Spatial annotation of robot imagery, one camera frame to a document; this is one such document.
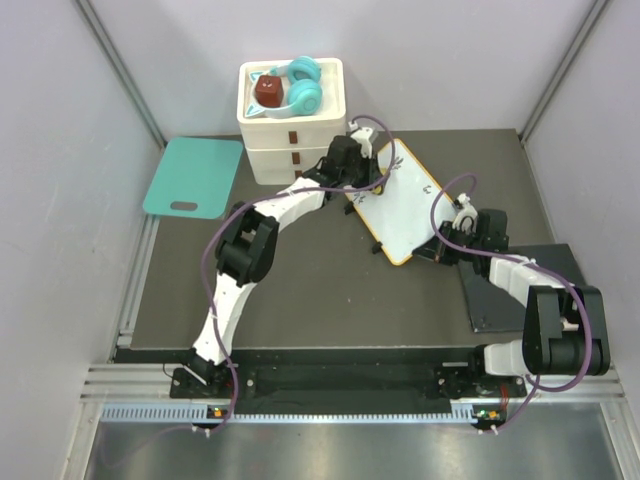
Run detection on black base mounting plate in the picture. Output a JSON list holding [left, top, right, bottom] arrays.
[[171, 361, 525, 405]]

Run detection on white three-drawer storage box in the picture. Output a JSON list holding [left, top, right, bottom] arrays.
[[236, 58, 346, 185]]

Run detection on dark red cube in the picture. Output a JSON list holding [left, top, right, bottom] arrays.
[[254, 74, 284, 108]]

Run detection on yellow-framed whiteboard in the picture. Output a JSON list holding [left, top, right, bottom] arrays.
[[347, 139, 457, 266]]

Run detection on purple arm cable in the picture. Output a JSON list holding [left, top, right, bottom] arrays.
[[430, 172, 594, 434], [201, 114, 397, 436]]

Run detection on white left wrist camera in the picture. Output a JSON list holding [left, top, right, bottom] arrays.
[[348, 120, 378, 158]]

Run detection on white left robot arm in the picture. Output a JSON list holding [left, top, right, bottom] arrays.
[[187, 127, 386, 397]]

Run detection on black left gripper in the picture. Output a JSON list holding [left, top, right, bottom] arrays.
[[340, 149, 385, 193]]

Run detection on black notebook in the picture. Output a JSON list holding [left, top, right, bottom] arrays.
[[457, 244, 586, 333]]

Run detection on grey slotted cable duct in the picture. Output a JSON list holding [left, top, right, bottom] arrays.
[[101, 403, 478, 425]]

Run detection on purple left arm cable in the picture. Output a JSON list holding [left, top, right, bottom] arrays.
[[201, 114, 397, 436]]

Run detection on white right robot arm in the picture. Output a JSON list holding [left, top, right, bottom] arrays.
[[414, 209, 611, 396]]

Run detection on teal cutting board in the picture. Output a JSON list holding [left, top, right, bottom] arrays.
[[143, 137, 244, 220]]

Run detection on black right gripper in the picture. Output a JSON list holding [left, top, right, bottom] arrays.
[[413, 222, 482, 268]]

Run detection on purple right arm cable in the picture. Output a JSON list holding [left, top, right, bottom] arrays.
[[430, 172, 594, 434]]

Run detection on teal cat-ear headphones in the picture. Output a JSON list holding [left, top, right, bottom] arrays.
[[245, 56, 323, 120]]

